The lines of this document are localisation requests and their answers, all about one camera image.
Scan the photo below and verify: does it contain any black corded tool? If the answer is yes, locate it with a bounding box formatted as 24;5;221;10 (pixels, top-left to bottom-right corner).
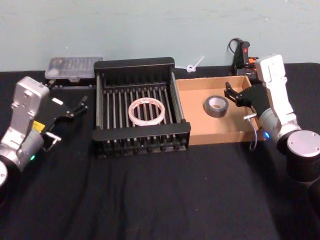
226;37;261;77

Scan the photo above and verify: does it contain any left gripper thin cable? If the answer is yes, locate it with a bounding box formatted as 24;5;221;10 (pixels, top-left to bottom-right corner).
43;131;62;152

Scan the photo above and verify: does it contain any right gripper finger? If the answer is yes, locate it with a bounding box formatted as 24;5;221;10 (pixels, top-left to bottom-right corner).
224;81;243;105

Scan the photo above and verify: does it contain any black table cloth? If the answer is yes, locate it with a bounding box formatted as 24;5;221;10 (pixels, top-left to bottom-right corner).
0;62;320;240

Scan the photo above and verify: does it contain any shallow brown cardboard tray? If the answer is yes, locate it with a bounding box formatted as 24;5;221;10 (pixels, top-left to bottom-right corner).
174;74;267;146

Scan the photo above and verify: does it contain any right gripper thin cable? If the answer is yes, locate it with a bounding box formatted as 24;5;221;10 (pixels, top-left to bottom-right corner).
243;112;260;151

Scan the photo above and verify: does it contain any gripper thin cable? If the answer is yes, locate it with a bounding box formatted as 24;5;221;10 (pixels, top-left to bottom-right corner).
43;131;62;152
243;112;260;151

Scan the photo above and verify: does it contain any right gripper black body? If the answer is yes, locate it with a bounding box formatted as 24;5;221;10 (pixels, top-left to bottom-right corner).
237;83;271;116

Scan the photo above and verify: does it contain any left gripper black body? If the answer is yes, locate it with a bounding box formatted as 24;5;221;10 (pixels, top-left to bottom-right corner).
34;96;73;136

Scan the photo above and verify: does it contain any roll of white tape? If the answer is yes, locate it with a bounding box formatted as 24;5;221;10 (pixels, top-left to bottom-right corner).
128;97;166;127

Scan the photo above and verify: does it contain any black rack with steel bars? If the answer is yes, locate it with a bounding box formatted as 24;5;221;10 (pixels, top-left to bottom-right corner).
91;56;192;159

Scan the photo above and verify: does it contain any clear plastic case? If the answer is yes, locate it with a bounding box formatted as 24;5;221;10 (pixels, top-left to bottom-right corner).
44;56;104;88

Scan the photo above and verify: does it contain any roll of silver tape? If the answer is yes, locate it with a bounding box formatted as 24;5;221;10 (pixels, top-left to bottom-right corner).
202;95;230;118

